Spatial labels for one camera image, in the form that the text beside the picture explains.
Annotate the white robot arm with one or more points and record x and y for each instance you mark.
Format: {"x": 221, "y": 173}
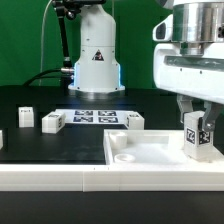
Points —
{"x": 96, "y": 71}

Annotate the tag sheet on table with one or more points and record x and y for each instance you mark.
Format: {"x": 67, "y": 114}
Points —
{"x": 79, "y": 116}

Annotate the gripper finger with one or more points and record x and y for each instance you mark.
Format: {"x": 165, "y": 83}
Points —
{"x": 185, "y": 105}
{"x": 208, "y": 120}

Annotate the black camera stand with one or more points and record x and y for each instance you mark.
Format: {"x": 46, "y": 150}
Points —
{"x": 69, "y": 9}

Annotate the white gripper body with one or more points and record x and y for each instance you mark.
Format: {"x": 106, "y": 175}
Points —
{"x": 189, "y": 58}

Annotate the white obstacle fence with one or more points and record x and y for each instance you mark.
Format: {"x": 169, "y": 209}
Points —
{"x": 92, "y": 178}

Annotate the white square tabletop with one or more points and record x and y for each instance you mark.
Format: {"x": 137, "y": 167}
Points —
{"x": 150, "y": 147}

